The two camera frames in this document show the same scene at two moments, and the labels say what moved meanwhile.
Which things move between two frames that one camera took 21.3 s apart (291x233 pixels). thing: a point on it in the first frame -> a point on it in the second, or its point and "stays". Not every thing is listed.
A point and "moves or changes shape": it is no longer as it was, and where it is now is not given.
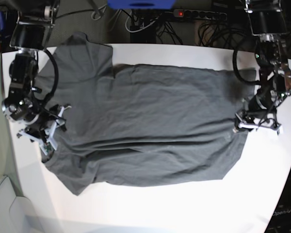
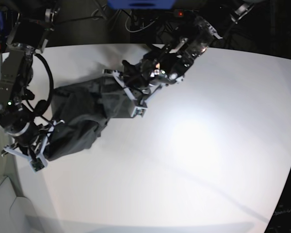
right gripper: (255, 119) -> (137, 76)
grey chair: (11, 213) stays
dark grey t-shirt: (132, 124) moves or changes shape
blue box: (141, 4) stays
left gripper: (41, 132) -> (34, 139)
